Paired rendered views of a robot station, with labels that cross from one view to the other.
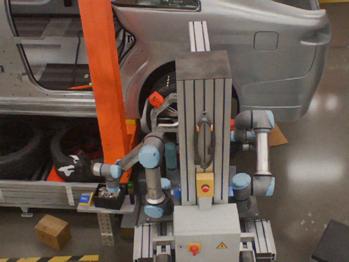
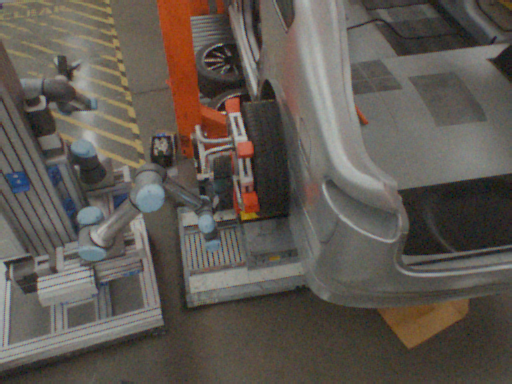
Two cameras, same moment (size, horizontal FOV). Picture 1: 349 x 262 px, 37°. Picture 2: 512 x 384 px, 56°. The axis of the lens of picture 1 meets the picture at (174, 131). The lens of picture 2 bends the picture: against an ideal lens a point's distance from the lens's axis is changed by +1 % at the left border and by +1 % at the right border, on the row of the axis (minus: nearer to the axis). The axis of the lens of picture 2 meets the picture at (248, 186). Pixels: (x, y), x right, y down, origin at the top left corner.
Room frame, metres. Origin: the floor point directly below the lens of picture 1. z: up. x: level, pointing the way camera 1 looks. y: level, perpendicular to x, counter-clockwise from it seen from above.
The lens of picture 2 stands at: (2.62, -2.01, 2.79)
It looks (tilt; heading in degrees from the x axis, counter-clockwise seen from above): 47 degrees down; 74
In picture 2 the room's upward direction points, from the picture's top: 1 degrees counter-clockwise
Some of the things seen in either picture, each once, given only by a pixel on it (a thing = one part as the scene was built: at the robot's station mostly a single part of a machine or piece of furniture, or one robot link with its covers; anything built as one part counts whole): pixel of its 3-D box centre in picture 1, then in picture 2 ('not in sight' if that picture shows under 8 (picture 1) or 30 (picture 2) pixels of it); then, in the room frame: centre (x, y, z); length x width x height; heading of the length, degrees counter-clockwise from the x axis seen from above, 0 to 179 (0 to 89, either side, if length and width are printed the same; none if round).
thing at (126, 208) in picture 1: (107, 203); (163, 156); (2.75, 0.54, 0.44); 0.43 x 0.17 x 0.03; 83
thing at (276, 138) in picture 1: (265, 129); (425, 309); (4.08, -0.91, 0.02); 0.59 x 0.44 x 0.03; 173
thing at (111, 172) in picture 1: (110, 171); not in sight; (2.26, 0.39, 1.21); 0.11 x 0.08 x 0.09; 75
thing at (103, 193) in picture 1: (109, 196); (161, 150); (2.75, 0.51, 0.51); 0.20 x 0.14 x 0.13; 76
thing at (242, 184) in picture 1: (241, 185); (92, 222); (2.31, -0.40, 0.98); 0.13 x 0.12 x 0.14; 84
